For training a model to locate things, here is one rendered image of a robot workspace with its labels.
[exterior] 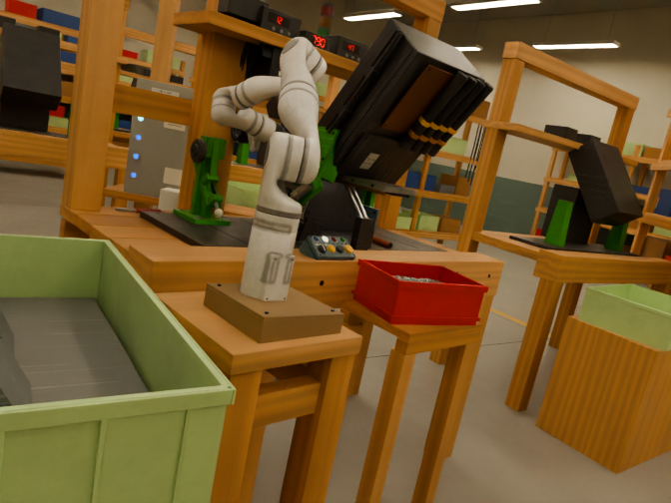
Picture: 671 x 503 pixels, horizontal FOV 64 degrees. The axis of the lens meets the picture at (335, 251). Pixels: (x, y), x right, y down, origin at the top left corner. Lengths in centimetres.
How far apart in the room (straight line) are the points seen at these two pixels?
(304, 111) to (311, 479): 78
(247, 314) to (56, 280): 36
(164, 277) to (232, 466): 45
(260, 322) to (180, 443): 43
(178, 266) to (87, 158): 62
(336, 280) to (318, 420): 54
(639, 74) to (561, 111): 150
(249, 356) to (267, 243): 24
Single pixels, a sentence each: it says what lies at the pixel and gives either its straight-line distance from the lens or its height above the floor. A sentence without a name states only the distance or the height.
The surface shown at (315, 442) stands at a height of 62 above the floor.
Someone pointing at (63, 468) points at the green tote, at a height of 90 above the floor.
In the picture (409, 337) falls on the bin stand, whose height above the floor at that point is 79.
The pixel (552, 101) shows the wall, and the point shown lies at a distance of 1208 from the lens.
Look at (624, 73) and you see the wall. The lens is 1152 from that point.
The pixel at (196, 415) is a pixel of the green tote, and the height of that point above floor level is 93.
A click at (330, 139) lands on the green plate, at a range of 178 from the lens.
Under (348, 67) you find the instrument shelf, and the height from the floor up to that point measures 151.
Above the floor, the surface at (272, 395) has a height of 74.
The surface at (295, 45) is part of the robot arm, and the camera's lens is 142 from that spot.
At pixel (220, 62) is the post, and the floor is 141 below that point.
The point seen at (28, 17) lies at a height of 201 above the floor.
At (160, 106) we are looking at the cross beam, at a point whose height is 123.
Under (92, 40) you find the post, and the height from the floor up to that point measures 137.
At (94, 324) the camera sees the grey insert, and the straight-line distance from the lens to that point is 102.
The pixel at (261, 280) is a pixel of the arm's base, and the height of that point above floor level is 94.
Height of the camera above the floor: 122
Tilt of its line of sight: 11 degrees down
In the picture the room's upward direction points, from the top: 12 degrees clockwise
